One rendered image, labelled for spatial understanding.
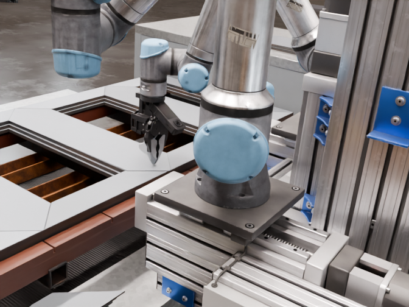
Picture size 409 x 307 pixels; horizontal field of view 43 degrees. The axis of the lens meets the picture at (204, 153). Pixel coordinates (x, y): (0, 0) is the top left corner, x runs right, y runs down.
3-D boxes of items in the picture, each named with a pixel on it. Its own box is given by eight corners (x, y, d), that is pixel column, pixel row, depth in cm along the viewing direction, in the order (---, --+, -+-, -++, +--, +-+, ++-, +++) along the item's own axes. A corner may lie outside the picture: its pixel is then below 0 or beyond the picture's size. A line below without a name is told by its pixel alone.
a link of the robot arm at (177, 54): (211, 84, 141) (170, 83, 140) (207, 74, 151) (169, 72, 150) (213, 56, 138) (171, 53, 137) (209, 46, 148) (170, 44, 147)
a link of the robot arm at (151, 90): (172, 80, 148) (153, 85, 142) (171, 95, 150) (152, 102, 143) (152, 74, 152) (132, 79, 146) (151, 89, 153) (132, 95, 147)
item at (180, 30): (134, 32, 256) (135, 24, 255) (207, 21, 301) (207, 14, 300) (397, 95, 188) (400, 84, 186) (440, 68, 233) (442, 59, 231)
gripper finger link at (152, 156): (142, 158, 159) (143, 130, 155) (157, 164, 156) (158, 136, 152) (135, 161, 156) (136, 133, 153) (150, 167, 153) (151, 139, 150)
